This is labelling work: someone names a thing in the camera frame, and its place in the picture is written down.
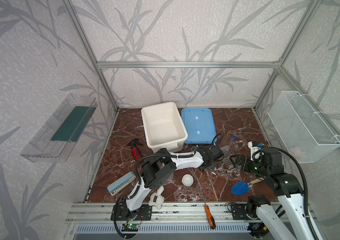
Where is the clear plastic measuring beaker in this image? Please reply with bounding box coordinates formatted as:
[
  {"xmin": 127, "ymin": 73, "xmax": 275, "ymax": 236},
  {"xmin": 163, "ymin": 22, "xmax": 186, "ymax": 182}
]
[{"xmin": 166, "ymin": 172, "xmax": 174, "ymax": 184}]

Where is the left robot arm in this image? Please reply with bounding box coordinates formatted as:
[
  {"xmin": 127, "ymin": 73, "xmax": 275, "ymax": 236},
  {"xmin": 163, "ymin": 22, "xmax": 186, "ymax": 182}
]
[{"xmin": 116, "ymin": 145, "xmax": 224, "ymax": 214}]

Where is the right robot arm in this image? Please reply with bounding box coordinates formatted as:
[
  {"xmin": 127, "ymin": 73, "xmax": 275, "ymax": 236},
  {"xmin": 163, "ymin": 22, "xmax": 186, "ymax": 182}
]
[{"xmin": 229, "ymin": 147, "xmax": 323, "ymax": 240}]

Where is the clear plastic pipette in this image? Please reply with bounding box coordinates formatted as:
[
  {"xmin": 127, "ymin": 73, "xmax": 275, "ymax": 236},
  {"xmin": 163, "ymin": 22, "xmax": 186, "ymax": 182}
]
[{"xmin": 198, "ymin": 177, "xmax": 206, "ymax": 204}]

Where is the blue plastic bin lid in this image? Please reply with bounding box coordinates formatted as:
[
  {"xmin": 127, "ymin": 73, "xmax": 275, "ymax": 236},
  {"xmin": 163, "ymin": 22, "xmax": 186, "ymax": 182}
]
[{"xmin": 181, "ymin": 108, "xmax": 216, "ymax": 145}]

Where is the small white ceramic bowl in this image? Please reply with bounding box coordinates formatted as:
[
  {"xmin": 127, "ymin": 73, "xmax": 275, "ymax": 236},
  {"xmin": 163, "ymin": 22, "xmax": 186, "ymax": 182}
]
[{"xmin": 181, "ymin": 174, "xmax": 194, "ymax": 187}]

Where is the pink object in basket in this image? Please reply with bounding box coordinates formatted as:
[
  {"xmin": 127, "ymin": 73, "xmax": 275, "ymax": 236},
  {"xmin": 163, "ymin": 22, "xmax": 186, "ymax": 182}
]
[{"xmin": 289, "ymin": 147, "xmax": 304, "ymax": 159}]

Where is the white plastic storage bin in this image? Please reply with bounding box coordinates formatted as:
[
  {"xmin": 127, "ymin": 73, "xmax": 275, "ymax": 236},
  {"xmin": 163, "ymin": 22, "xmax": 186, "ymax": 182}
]
[{"xmin": 141, "ymin": 102, "xmax": 188, "ymax": 153}]

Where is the light blue stapler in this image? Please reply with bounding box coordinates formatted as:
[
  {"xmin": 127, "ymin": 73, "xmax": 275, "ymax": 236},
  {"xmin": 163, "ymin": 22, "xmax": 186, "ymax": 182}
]
[{"xmin": 108, "ymin": 171, "xmax": 136, "ymax": 196}]

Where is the left circuit board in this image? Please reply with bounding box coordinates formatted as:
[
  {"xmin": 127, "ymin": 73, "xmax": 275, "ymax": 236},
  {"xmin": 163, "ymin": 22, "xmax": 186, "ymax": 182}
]
[{"xmin": 122, "ymin": 223, "xmax": 141, "ymax": 232}]

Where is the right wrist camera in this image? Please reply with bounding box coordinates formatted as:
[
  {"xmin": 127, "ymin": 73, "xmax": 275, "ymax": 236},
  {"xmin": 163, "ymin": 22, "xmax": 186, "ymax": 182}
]
[{"xmin": 248, "ymin": 141, "xmax": 263, "ymax": 161}]

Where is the blue garden trowel wooden handle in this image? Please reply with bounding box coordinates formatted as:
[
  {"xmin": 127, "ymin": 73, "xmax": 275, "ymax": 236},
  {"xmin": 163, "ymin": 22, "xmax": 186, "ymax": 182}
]
[{"xmin": 231, "ymin": 178, "xmax": 264, "ymax": 196}]

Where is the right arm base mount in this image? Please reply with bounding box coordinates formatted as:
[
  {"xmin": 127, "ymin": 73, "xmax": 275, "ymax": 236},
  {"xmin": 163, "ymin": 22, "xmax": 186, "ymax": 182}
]
[{"xmin": 226, "ymin": 202, "xmax": 258, "ymax": 220}]

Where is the orange handled screwdriver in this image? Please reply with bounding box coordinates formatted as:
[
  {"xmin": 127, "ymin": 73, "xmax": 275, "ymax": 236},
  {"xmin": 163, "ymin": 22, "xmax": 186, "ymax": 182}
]
[{"xmin": 204, "ymin": 204, "xmax": 216, "ymax": 230}]

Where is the white wire mesh basket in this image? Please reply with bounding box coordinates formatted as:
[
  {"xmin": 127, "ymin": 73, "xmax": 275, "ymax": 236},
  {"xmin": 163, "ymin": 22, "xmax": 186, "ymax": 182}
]
[{"xmin": 268, "ymin": 91, "xmax": 340, "ymax": 163}]

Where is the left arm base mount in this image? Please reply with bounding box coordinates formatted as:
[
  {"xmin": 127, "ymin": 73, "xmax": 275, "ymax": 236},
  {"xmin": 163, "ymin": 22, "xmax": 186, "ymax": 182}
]
[{"xmin": 111, "ymin": 203, "xmax": 153, "ymax": 221}]

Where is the clear wall shelf green mat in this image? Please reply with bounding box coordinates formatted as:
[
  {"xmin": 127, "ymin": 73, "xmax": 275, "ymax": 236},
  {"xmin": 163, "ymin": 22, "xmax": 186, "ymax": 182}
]
[{"xmin": 21, "ymin": 94, "xmax": 98, "ymax": 163}]

